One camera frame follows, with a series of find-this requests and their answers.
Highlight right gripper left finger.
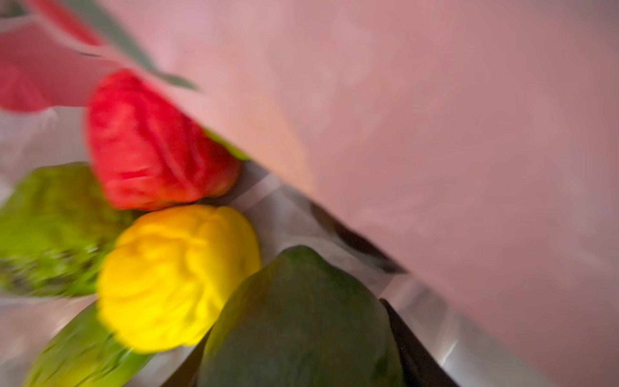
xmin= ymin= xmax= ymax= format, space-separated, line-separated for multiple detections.
xmin=162 ymin=331 xmax=211 ymax=387

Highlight pink plastic bag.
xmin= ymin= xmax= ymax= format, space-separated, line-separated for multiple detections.
xmin=1 ymin=1 xmax=618 ymax=386

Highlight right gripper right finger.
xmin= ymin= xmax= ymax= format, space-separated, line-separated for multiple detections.
xmin=380 ymin=298 xmax=459 ymax=387

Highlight dark green avocado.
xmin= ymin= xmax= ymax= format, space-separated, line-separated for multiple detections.
xmin=198 ymin=246 xmax=405 ymax=386

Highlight red fruit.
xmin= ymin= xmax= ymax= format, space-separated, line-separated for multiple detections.
xmin=85 ymin=70 xmax=243 ymax=211

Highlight light green fruit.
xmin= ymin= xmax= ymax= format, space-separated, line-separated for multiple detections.
xmin=23 ymin=303 xmax=153 ymax=387
xmin=1 ymin=162 xmax=139 ymax=298

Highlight yellow fruit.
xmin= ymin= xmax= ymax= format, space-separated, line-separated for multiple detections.
xmin=97 ymin=205 xmax=262 ymax=353

